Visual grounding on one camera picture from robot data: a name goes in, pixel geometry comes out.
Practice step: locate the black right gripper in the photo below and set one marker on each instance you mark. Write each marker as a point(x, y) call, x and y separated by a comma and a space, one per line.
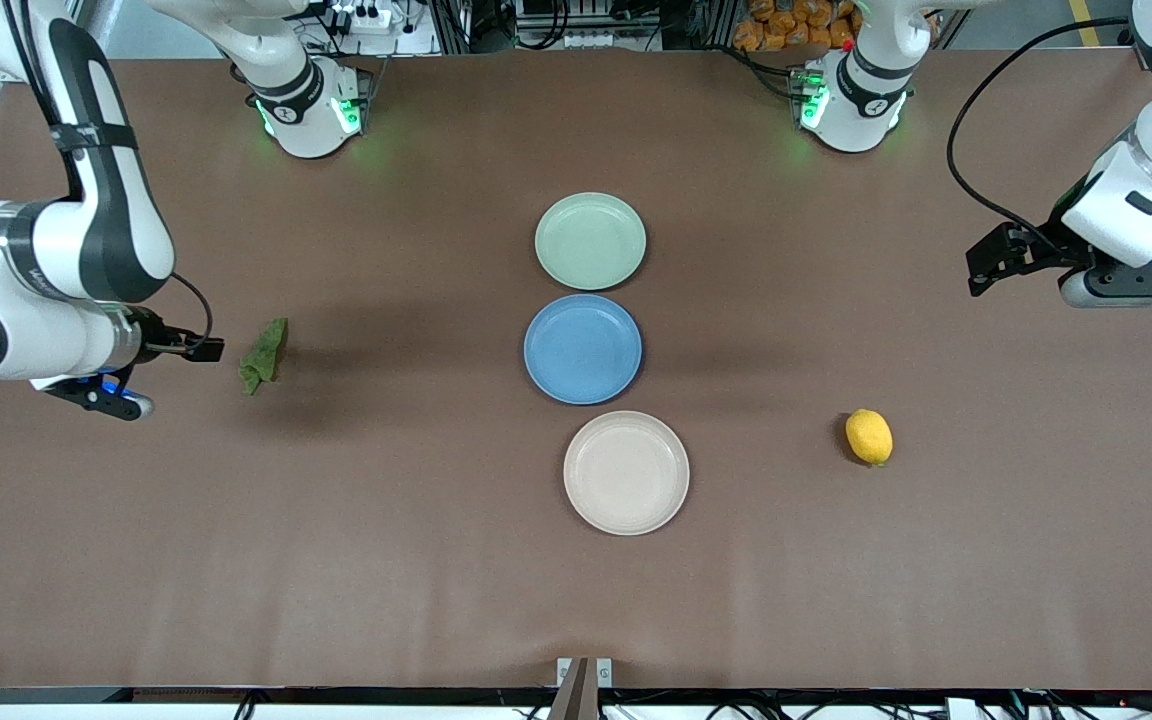
point(153, 332)

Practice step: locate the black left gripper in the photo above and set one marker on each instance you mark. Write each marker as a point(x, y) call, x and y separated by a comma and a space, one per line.
point(1044, 252)

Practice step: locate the green lettuce leaf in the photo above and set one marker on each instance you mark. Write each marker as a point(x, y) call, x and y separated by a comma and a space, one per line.
point(264, 360)

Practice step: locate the yellow lemon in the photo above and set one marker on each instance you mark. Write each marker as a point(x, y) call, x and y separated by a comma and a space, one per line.
point(869, 438)

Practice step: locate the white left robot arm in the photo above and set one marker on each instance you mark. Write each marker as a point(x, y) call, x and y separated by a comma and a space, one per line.
point(861, 100)

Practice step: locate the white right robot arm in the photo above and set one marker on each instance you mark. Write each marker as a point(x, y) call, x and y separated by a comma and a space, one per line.
point(36, 250)

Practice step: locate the orange snack packets bag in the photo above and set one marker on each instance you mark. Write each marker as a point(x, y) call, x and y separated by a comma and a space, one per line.
point(786, 25)

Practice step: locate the white power strip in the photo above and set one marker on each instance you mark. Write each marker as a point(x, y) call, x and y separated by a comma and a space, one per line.
point(366, 17)

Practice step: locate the blue plate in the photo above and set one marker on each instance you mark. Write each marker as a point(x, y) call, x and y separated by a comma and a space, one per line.
point(583, 350)

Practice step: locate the light green plate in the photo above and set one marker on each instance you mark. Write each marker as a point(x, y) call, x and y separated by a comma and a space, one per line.
point(591, 242)

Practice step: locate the metal equipment rack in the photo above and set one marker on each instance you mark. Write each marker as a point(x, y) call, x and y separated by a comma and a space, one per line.
point(456, 25)

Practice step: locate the beige plate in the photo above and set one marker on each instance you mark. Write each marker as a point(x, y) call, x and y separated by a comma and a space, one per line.
point(626, 473)

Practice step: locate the small white adapter box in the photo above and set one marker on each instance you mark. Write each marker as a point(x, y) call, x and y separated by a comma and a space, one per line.
point(961, 710)

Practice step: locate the metal bracket with brown post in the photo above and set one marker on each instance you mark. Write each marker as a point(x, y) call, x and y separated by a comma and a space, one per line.
point(584, 690)

